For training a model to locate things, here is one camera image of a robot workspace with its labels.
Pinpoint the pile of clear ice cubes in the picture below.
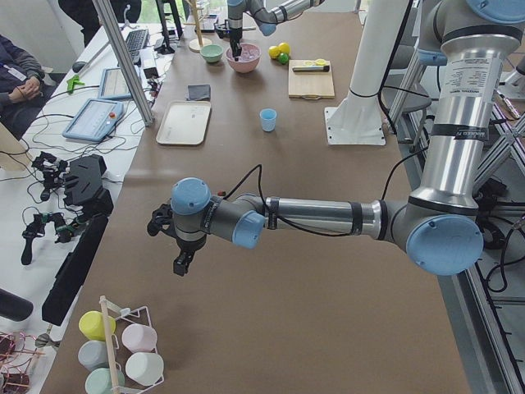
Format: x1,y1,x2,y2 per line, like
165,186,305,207
226,43,261,63

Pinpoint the white wire cup rack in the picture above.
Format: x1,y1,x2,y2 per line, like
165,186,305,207
99,295,164,393

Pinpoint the yellow lemon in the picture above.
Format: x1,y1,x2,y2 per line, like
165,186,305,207
278,42,290,55
267,46,281,59

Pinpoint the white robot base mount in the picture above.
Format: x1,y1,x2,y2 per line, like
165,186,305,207
325,0,413,146

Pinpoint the white cup on rack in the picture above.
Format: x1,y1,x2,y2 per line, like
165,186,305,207
125,352,164,386

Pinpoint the grey-blue cup on rack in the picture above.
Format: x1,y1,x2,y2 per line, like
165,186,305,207
77,340,108,372

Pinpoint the yellow-green cup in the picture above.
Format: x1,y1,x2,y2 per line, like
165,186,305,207
78,310,105,341

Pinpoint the aluminium frame post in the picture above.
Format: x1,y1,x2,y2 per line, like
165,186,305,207
92,0,154,126

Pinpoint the grey folded cloth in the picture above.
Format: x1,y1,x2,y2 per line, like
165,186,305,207
187,84,211,101

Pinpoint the mint cup on rack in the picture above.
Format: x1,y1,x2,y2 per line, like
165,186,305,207
84,368,113,394

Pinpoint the green bowl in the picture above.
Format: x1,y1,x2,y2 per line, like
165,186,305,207
200,44,224,64

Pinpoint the black keyboard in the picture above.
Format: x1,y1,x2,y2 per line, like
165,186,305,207
125,29,149,65

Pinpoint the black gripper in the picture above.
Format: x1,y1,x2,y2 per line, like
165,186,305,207
173,236,207,276
228,18,243,57

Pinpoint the green lime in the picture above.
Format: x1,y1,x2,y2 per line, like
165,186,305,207
277,53,290,65

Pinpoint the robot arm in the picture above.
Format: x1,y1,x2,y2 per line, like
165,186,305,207
169,1,524,276
227,0,324,61

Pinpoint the blue plastic cup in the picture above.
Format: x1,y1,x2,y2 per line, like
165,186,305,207
259,108,277,132

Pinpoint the wooden cup stand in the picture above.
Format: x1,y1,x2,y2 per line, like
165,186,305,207
185,0,212,53

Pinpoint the seated person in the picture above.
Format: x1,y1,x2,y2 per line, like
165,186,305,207
1,35,54,134

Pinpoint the cream rabbit tray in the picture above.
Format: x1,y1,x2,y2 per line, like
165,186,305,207
156,100,212,146

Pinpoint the pink bowl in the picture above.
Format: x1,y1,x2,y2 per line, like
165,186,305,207
226,43,261,73

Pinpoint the blue teach pendant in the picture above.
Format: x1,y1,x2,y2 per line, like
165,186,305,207
98,67,132,101
62,98,124,142

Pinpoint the yellow lemon upper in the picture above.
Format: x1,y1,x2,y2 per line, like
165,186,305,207
278,42,290,55

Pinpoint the wooden cutting board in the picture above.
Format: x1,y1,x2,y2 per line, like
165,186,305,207
288,59,336,99

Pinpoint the steel muddler rod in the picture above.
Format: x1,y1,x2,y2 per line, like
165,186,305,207
292,65,331,73

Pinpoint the pink-white cup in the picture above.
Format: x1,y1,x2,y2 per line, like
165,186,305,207
121,323,158,353

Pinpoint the yellow lemon lower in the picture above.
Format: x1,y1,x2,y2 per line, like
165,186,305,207
267,46,281,59

